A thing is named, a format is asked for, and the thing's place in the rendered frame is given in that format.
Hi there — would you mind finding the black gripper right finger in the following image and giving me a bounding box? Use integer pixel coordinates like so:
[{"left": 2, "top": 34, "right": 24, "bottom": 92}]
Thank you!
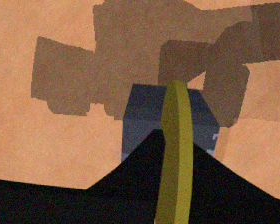
[{"left": 188, "top": 143, "right": 280, "bottom": 224}]

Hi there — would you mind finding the gold coin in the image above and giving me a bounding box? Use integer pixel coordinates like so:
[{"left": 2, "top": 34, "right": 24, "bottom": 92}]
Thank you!
[{"left": 155, "top": 80, "right": 193, "bottom": 224}]

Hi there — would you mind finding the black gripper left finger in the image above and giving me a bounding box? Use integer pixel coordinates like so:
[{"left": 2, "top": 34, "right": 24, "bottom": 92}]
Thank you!
[{"left": 0, "top": 129, "right": 165, "bottom": 224}]

